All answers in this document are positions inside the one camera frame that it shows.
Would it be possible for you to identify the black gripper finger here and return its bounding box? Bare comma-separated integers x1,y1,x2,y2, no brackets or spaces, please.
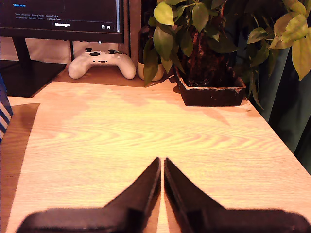
164,157,227,233
104,157,162,233

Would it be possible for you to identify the blue shoebox with hinged lid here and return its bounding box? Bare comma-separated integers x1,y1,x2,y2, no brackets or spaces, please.
0,72,14,144

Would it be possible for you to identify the leafy plant in black square pot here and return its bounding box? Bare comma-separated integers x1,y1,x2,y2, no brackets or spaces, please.
143,0,266,108

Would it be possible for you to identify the dark plant in small white pot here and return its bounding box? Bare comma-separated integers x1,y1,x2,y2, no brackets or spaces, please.
137,24,166,82

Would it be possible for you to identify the white game controller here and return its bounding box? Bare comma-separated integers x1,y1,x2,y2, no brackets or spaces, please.
68,47,137,80

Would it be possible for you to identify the dark teal curtain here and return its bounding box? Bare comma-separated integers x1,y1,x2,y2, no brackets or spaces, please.
252,43,311,176

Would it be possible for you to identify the black monitor stand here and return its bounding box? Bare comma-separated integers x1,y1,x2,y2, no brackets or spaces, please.
0,37,67,99

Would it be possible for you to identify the black Huawei computer monitor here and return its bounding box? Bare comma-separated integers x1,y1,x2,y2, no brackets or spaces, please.
0,0,125,44

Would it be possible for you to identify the trailing plant with light-green leaves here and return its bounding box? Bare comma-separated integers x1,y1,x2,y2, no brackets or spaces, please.
245,0,311,81

